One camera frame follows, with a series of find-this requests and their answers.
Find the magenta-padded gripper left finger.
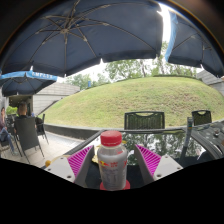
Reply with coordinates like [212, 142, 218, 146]
[43, 144, 96, 188]

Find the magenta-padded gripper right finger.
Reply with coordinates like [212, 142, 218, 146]
[133, 143, 185, 185]

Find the clear red-capped drink bottle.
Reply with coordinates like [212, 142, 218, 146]
[96, 130, 129, 192]

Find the grey umbrella pole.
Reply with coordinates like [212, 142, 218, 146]
[179, 116, 195, 160]

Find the flat round red coaster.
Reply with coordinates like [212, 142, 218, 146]
[99, 179, 132, 191]

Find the dark wicker patio chair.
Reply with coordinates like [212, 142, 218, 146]
[34, 113, 50, 145]
[13, 116, 45, 164]

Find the dark mesh-back patio chair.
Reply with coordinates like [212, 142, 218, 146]
[191, 109, 213, 127]
[123, 110, 166, 131]

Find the dark slatted patio table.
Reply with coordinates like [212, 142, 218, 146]
[189, 119, 224, 161]

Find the blue umbrella with white lettering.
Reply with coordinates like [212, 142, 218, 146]
[0, 69, 59, 98]

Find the navy umbrella with light-blue edge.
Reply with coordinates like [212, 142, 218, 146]
[164, 8, 224, 79]

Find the large navy patio umbrella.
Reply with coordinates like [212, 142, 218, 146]
[0, 0, 165, 78]

